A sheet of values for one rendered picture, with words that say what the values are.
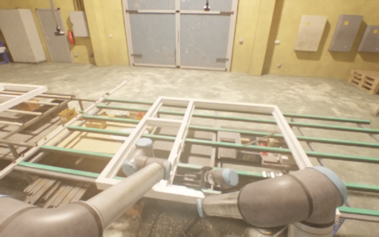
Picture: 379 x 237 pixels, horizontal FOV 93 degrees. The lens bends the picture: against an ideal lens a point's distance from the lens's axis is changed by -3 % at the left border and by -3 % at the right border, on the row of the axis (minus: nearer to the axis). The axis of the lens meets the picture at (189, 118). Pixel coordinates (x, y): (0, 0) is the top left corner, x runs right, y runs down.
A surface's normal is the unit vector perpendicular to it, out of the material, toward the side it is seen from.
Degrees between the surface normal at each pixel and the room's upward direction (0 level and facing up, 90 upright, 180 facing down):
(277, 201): 47
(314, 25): 90
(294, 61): 90
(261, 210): 67
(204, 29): 90
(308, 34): 90
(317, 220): 75
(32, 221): 14
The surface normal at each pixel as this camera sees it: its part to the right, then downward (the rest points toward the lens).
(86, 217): 0.64, -0.72
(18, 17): -0.16, 0.48
